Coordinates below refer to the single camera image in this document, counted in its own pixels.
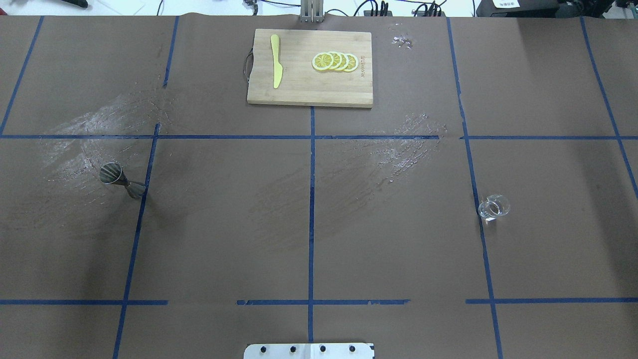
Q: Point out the black box with label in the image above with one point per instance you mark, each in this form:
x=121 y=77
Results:
x=518 y=8

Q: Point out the black power strip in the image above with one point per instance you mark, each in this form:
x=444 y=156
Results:
x=421 y=8

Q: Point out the steel double jigger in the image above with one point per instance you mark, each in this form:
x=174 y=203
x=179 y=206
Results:
x=112 y=173

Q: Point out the small glass beaker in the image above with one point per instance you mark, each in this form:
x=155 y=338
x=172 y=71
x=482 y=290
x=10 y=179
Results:
x=494 y=207

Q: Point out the yellow plastic knife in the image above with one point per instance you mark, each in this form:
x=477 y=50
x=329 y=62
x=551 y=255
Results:
x=277 y=66

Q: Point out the lemon slice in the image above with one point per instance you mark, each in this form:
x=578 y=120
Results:
x=344 y=62
x=352 y=63
x=322 y=61
x=337 y=60

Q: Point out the bamboo cutting board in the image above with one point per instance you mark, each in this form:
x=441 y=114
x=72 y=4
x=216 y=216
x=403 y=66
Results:
x=301 y=83

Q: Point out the back lemon slice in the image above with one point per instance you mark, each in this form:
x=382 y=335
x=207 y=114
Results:
x=352 y=63

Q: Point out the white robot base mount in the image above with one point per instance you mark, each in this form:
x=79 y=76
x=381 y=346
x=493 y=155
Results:
x=310 y=351

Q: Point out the front lemon slice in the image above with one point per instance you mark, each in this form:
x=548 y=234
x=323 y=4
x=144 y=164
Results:
x=322 y=61

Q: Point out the metal camera post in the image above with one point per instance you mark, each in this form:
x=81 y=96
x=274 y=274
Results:
x=311 y=11

